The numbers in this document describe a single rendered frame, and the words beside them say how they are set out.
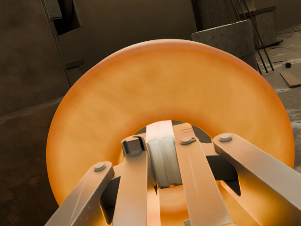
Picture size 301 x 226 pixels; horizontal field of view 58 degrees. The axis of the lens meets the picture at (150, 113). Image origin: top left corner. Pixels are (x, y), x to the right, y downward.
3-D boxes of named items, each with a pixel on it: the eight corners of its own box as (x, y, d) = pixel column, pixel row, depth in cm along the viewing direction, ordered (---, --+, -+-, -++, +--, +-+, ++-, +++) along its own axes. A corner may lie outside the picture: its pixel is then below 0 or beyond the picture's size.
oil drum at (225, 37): (195, 116, 303) (178, 35, 280) (230, 99, 332) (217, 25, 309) (238, 123, 253) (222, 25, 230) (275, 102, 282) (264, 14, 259)
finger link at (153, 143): (172, 188, 15) (158, 190, 15) (165, 137, 22) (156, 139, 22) (159, 138, 14) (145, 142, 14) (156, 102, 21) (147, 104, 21)
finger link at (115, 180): (157, 197, 13) (98, 210, 13) (155, 151, 18) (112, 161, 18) (149, 171, 13) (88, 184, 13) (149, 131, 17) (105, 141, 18)
